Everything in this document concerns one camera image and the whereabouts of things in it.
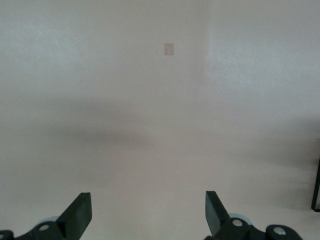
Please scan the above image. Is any black wire cup holder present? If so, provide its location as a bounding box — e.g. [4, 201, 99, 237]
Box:
[310, 156, 320, 213]

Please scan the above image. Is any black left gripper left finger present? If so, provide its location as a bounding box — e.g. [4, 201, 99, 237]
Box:
[0, 192, 93, 240]

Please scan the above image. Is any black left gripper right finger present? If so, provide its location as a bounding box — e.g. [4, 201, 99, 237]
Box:
[203, 191, 305, 240]

